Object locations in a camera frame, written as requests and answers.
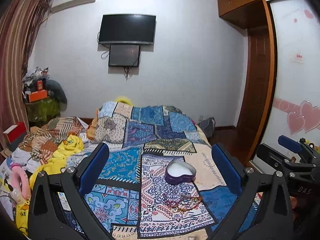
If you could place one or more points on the brown striped blanket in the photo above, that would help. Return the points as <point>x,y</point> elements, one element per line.
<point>42,142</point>

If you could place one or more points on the pink plush toy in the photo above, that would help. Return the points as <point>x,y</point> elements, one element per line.
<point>20,181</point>

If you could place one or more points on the grey backpack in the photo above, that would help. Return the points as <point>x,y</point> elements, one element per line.
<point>207,126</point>

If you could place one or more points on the red box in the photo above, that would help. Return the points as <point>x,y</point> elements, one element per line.
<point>14,131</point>

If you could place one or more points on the patchwork patterned bedspread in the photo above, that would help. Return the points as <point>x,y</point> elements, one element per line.
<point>131,198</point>

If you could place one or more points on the black wall television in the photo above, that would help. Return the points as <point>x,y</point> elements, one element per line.
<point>127,29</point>

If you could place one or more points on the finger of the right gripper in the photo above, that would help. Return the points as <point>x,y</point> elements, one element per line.
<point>289,144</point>

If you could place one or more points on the green patterned cabinet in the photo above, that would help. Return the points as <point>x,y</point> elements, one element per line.
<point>42,111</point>

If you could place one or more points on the striped brown curtain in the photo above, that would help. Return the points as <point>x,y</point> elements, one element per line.
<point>19,28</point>

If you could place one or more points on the purple heart-shaped tin box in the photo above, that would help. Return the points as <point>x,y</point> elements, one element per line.
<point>178,171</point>

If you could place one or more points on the yellow cloth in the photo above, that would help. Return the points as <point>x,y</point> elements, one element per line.
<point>58,160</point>

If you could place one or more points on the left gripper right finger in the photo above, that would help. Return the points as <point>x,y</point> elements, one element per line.
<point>273,218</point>

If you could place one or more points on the small black wall monitor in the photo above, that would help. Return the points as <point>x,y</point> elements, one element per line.
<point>124,55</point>

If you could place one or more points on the grey green cushion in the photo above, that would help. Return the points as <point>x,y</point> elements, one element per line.
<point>57,92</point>

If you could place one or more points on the orange box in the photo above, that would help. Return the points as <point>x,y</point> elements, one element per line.
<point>38,95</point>

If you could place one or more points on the white sliding wardrobe door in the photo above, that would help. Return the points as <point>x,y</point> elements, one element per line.
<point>295,108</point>

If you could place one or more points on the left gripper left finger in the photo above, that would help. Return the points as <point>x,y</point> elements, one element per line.
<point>46,218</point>

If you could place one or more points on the wooden wardrobe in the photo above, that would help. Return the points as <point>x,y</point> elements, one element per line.
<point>253,16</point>

